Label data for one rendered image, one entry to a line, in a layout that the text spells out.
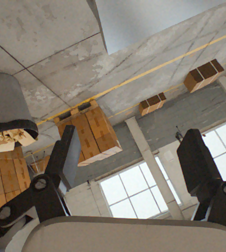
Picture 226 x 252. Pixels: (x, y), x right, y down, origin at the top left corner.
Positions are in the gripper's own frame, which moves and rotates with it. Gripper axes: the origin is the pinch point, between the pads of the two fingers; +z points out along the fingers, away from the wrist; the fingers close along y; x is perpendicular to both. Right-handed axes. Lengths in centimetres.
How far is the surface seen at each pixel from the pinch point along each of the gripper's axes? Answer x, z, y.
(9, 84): -62, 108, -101
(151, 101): -216, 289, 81
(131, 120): -322, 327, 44
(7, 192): -205, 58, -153
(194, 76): -148, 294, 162
